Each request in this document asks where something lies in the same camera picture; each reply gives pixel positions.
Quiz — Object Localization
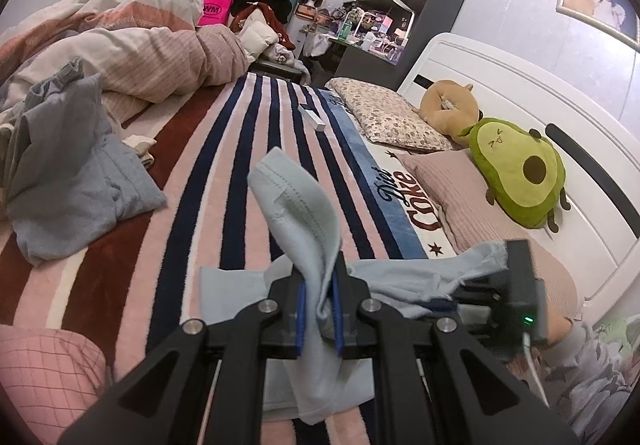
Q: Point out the pink beige duvet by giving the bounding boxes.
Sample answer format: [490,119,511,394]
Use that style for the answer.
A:
[1,0,248,124]

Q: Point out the white puffer jacket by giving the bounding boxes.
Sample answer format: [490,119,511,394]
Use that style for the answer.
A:
[236,8,295,66]

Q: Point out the grey blue folded clothes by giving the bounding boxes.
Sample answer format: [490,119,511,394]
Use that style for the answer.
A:
[1,60,166,266]

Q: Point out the striped Diet Coke blanket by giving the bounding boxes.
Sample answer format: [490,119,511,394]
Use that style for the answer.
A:
[1,74,454,377]

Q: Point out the light blue pants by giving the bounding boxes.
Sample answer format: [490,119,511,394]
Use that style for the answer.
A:
[200,148,508,425]

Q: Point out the small white remote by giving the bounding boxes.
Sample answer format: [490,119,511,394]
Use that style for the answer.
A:
[298,104,326,132]

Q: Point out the pink ribbed pillow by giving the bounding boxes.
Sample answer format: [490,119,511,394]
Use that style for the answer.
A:
[399,150,579,318]

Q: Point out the right hand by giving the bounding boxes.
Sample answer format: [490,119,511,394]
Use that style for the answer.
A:
[544,313,574,349]

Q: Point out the grey right sleeve forearm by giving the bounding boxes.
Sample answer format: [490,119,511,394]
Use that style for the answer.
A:
[540,316,639,444]

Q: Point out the white charging cable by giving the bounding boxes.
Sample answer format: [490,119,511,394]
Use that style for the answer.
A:
[520,331,551,408]

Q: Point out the avocado plush toy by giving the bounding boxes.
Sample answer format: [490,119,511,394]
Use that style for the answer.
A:
[460,117,570,234]

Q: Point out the framed wall picture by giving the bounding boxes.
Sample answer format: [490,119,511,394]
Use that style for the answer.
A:
[555,0,639,51]

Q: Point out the tan bear plush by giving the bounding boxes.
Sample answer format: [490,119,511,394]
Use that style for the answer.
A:
[412,80,480,139]

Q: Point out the floral pillow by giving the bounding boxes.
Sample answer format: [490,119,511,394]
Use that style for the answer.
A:
[326,77,454,153]

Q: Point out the dark bookshelf desk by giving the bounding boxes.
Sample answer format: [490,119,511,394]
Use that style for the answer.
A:
[294,0,485,91]

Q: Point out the pink checked pyjama leg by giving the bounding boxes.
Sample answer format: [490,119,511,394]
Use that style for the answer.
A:
[1,325,107,444]

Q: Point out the pink shopping bag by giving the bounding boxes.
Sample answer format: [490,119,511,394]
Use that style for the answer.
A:
[198,0,232,27]

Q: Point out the white bed headboard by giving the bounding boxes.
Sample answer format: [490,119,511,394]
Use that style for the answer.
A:
[397,31,640,326]

